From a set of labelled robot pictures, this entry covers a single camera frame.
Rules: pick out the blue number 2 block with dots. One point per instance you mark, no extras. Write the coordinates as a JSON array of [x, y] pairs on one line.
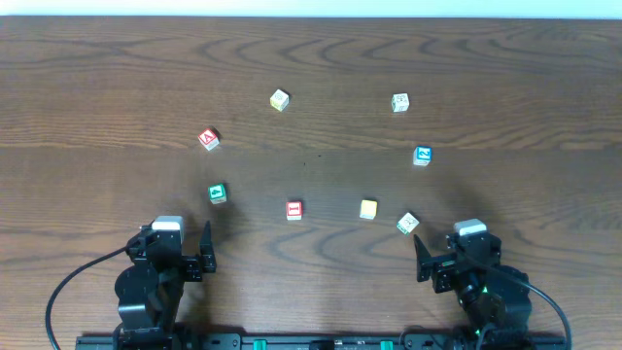
[[422, 156]]

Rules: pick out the green R wooden block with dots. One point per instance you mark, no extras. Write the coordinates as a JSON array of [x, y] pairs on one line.
[[407, 223]]

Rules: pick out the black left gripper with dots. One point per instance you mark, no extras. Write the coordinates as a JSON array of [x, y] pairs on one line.
[[192, 267]]

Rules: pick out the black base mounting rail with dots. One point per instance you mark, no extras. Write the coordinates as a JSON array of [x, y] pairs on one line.
[[235, 341]]

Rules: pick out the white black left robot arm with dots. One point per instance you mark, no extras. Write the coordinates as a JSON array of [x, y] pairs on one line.
[[150, 291]]

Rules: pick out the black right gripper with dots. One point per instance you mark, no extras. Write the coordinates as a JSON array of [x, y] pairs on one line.
[[441, 270]]

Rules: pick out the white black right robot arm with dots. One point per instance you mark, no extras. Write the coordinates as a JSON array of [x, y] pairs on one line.
[[492, 295]]

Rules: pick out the red letter A block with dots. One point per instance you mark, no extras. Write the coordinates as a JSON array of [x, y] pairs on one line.
[[209, 139]]

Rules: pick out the green picture wooden block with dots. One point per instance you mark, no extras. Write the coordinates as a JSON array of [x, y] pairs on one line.
[[217, 193]]

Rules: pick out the yellow O wooden block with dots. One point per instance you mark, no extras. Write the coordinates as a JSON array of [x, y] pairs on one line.
[[279, 100]]

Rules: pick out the red letter I block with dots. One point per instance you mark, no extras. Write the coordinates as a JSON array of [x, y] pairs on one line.
[[294, 210]]

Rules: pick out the plain picture wooden block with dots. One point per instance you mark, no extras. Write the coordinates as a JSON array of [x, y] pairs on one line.
[[400, 102]]

